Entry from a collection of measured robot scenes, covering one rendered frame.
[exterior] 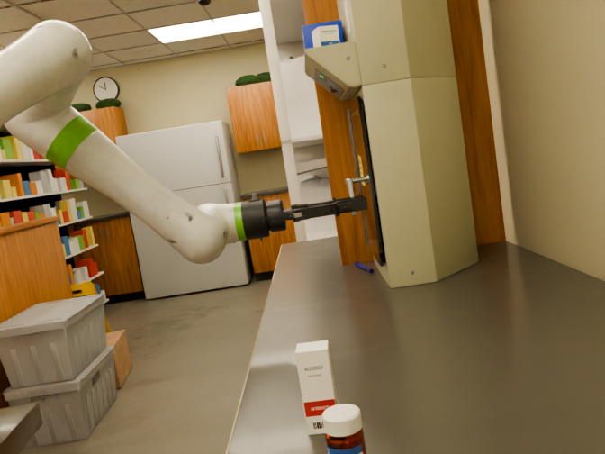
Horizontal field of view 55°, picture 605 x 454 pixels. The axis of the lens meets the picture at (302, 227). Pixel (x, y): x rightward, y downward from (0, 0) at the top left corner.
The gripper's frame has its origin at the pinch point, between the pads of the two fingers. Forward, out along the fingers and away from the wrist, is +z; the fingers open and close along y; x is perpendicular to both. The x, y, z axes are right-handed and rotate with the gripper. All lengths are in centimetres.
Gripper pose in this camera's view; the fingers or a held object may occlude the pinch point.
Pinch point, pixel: (352, 204)
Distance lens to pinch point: 139.7
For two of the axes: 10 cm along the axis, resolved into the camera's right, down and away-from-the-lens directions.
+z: 9.9, -1.5, -0.2
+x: 1.5, 9.8, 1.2
